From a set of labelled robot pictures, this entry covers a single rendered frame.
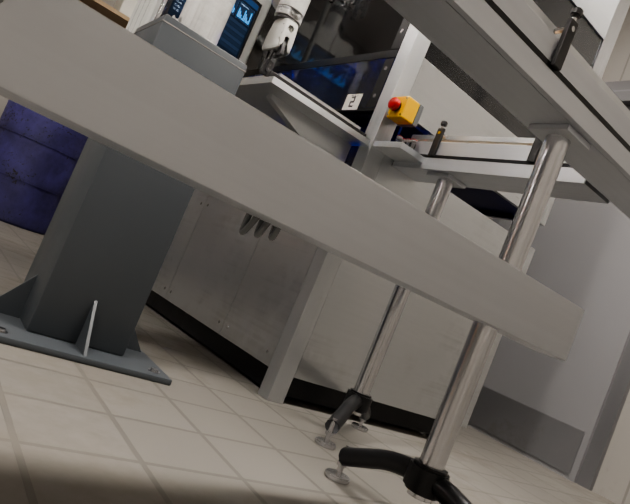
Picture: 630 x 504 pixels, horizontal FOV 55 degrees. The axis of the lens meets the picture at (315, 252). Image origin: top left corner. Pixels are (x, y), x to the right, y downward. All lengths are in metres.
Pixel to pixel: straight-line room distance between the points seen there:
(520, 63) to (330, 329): 1.14
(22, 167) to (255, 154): 3.91
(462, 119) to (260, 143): 1.50
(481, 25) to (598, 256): 2.58
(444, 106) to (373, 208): 1.28
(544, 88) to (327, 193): 0.48
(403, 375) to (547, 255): 1.64
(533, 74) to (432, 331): 1.34
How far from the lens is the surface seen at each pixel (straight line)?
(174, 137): 0.74
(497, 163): 1.73
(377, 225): 0.92
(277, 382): 1.91
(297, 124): 1.90
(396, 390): 2.25
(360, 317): 2.03
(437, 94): 2.14
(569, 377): 3.38
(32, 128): 4.67
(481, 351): 1.21
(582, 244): 3.58
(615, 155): 1.38
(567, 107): 1.22
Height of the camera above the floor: 0.36
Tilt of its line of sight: 4 degrees up
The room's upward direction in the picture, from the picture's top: 22 degrees clockwise
